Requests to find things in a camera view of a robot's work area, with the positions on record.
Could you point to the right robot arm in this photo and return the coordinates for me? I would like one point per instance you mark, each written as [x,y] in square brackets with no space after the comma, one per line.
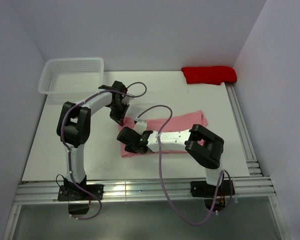
[204,146]

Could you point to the pink t shirt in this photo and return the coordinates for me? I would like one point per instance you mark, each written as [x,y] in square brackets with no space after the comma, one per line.
[176,124]

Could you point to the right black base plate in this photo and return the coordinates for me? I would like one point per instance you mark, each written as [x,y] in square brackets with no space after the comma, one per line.
[201,189]

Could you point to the white plastic basket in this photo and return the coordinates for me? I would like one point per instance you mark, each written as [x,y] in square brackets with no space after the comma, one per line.
[68,79]

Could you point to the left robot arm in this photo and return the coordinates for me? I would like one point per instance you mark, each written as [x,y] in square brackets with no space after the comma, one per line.
[74,125]

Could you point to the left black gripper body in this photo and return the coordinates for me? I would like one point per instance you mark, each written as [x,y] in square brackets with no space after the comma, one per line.
[118,110]

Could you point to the aluminium front rail frame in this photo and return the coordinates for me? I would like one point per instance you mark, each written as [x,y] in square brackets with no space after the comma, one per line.
[45,192]

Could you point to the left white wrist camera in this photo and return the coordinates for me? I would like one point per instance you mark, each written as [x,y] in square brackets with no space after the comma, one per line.
[127,99]

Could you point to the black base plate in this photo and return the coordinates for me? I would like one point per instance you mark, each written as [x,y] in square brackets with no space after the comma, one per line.
[201,189]
[74,194]

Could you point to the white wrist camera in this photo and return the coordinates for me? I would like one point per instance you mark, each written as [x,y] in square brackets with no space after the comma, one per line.
[127,99]
[140,125]

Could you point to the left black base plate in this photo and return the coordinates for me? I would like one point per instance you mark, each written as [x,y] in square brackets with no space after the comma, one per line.
[74,194]

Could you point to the aluminium right side rail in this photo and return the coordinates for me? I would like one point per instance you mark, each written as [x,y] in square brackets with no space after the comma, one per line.
[249,153]

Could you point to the red folded t shirt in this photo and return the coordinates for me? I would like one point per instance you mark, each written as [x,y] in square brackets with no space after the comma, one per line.
[212,75]

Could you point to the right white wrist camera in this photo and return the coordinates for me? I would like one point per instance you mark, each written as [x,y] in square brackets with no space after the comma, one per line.
[140,125]

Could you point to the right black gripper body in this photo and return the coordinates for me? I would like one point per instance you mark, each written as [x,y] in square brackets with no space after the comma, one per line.
[131,149]

